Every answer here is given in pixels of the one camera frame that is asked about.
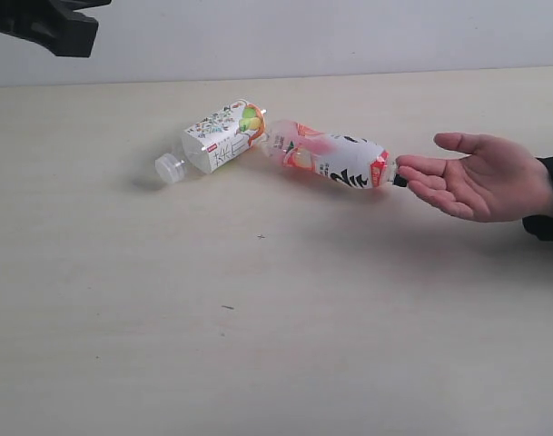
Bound square pear tea bottle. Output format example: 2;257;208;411
154;99;266;184

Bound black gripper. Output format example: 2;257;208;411
0;0;112;57

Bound person's open hand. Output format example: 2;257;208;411
397;133;544;223

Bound pink peach label bottle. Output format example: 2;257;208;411
257;120;408;190

